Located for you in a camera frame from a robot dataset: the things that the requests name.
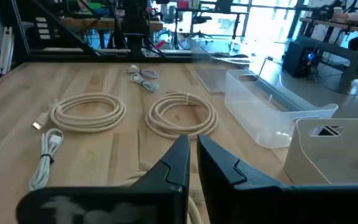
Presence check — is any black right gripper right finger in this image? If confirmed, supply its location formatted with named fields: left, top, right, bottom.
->
left=196, top=134, right=358, bottom=224

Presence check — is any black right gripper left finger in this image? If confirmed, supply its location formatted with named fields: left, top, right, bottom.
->
left=16, top=134, right=191, bottom=224

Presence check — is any beige opaque plastic bin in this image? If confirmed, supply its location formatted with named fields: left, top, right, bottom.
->
left=283, top=118, right=358, bottom=186

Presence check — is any frosted translucent plastic bin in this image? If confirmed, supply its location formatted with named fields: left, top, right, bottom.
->
left=224, top=68, right=339, bottom=149

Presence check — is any black computer tower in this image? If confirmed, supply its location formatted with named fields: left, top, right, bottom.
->
left=282, top=40, right=319, bottom=78

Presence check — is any wooden workbench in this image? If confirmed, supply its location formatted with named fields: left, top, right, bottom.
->
left=60, top=17, right=164, bottom=32

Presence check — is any black office chair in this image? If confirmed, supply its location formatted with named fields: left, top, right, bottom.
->
left=190, top=4, right=214, bottom=40

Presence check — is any white bundled cable black tie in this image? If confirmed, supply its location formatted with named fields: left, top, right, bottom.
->
left=28, top=128, right=65, bottom=191

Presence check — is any small grey-white bundled cable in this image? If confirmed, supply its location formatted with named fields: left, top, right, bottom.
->
left=131, top=73, right=160, bottom=93
left=126, top=64, right=160, bottom=79

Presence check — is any white metal bracket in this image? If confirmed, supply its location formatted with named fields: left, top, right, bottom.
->
left=0, top=26, right=14, bottom=75

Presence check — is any desk with grey metal frame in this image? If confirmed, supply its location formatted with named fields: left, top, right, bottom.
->
left=296, top=17, right=358, bottom=94

